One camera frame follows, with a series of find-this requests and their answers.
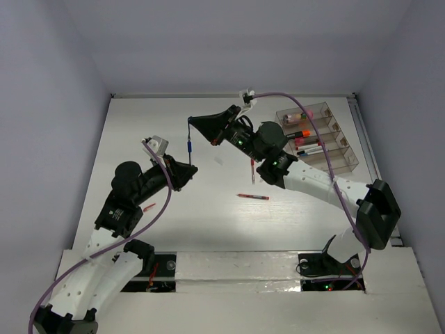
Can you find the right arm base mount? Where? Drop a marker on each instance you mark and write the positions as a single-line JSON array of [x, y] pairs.
[[330, 275]]

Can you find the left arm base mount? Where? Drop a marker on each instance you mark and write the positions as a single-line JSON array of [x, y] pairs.
[[161, 279]]

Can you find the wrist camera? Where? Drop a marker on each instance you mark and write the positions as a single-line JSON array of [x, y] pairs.
[[249, 101], [155, 146]]

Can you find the orange black highlighter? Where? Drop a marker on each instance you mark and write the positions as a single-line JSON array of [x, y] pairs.
[[299, 134]]

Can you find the red ballpoint pen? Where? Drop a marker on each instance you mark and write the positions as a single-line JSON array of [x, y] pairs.
[[252, 166]]

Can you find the red gel pen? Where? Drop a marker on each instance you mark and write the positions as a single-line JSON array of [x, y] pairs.
[[251, 196]]

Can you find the small red pen cap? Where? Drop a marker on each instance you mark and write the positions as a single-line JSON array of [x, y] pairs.
[[147, 208]]

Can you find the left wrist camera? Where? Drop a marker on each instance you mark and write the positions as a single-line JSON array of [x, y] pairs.
[[155, 146]]

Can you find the white foam front board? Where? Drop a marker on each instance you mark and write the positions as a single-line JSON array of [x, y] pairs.
[[245, 292]]

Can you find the dark blue ballpoint pen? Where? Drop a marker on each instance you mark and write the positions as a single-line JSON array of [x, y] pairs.
[[189, 141]]

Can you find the clear plastic organizer tray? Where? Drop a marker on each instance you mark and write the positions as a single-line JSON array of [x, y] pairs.
[[325, 129]]

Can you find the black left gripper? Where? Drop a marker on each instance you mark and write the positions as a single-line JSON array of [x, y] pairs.
[[180, 172]]

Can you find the white pen red cap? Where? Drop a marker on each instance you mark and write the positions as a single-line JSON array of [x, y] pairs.
[[310, 147]]

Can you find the pink black highlighter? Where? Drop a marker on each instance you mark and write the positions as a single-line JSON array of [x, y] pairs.
[[299, 142]]

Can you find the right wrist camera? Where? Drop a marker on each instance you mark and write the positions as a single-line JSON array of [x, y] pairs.
[[249, 101]]

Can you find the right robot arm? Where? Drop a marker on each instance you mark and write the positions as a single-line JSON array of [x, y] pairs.
[[278, 168]]

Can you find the white pen blue cap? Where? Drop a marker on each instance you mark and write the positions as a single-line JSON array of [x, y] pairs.
[[318, 150]]

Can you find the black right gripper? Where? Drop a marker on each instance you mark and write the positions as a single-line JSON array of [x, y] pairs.
[[213, 126]]

